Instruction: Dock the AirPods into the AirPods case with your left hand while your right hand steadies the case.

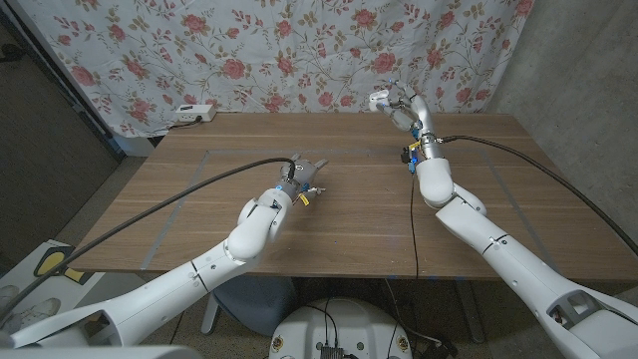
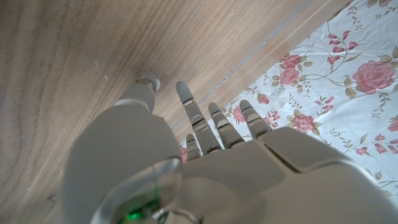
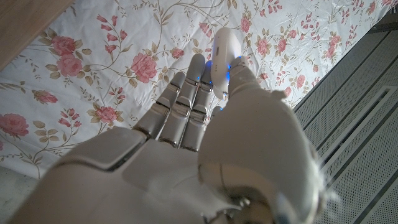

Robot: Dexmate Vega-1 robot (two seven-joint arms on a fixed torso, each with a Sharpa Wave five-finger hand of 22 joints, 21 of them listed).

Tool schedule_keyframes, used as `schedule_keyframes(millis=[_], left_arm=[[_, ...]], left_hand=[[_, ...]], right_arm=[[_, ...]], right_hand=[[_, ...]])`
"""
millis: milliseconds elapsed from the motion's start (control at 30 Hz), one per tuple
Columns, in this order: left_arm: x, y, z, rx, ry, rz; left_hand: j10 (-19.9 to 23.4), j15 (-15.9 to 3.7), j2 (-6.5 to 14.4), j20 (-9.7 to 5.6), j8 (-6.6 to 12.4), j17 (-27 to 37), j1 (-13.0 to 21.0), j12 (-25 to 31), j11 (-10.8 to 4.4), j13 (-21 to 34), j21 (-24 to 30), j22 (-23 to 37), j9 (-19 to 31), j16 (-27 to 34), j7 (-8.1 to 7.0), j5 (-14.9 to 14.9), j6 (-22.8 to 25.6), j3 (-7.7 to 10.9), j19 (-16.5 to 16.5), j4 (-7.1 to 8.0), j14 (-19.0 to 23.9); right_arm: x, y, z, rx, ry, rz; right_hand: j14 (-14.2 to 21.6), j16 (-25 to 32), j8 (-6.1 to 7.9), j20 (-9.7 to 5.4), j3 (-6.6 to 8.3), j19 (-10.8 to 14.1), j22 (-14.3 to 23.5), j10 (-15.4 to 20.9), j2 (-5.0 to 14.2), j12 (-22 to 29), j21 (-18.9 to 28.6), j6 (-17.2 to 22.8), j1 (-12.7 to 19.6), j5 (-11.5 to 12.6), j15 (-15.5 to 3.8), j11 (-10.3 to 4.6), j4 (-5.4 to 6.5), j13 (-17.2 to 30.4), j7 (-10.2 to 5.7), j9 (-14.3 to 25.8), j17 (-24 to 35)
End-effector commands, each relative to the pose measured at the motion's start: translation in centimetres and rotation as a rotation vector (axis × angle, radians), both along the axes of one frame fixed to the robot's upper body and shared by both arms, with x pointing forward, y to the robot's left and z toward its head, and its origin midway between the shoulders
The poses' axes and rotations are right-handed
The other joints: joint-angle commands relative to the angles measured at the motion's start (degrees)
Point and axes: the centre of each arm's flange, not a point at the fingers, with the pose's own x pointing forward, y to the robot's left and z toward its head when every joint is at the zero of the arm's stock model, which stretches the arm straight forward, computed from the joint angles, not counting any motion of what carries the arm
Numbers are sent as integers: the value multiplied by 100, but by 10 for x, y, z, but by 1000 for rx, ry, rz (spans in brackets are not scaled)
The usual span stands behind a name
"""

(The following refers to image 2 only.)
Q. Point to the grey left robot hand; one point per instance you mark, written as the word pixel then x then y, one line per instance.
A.
pixel 130 146

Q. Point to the floral backdrop cloth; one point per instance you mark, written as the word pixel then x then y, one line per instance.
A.
pixel 342 93

